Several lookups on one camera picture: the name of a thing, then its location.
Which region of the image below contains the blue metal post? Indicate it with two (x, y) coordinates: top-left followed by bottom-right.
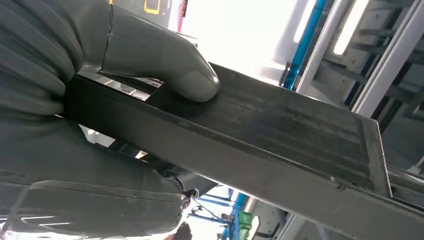
(282, 0), (329, 91)

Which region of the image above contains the person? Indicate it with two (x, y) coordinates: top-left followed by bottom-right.
(164, 221), (194, 240)

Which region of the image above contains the green plastic crate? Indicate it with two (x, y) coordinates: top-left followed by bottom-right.
(237, 211), (253, 234)

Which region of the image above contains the blue metal shelf rack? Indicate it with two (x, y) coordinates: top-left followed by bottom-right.
(187, 185), (254, 240)

